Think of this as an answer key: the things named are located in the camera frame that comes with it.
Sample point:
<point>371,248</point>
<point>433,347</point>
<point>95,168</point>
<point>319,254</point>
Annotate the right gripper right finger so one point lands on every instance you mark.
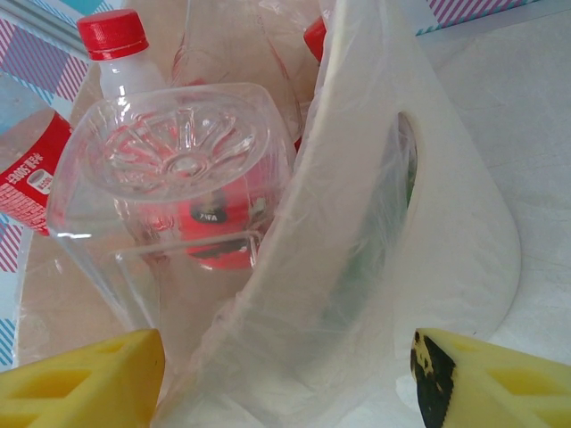
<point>490,401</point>

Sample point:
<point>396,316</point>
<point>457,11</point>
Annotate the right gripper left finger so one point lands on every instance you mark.
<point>129,379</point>

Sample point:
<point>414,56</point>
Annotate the clear bottle red cola label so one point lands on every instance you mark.
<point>315,38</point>
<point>31,178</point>
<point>232,44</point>

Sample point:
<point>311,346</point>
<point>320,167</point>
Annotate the square bottle red label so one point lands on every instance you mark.
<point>178,160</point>

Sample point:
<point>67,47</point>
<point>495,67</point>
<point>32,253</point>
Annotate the green plastic bottle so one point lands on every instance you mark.
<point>409,187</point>

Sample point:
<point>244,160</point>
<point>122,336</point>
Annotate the clear bottle red white label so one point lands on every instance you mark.
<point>111,35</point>

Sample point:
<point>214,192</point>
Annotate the beige round waste bin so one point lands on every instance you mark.
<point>468,232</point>

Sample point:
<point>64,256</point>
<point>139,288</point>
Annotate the clear plastic bin liner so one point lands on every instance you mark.
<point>339,214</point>

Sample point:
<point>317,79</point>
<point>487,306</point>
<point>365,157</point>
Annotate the aluminium frame post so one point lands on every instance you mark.
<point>44,27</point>

